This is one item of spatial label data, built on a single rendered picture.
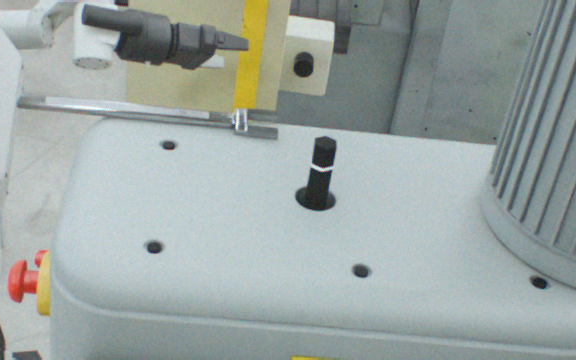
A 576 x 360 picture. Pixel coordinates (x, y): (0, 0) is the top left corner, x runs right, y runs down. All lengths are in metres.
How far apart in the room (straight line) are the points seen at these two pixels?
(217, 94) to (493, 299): 2.09
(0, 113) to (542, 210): 0.83
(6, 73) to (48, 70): 3.22
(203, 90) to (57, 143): 1.45
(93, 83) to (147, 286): 3.82
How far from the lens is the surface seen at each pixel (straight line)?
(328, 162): 0.88
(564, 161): 0.84
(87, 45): 1.73
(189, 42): 1.78
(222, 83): 2.86
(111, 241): 0.84
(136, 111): 0.98
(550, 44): 0.83
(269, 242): 0.85
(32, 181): 4.03
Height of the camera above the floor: 2.44
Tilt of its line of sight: 36 degrees down
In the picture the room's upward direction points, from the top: 9 degrees clockwise
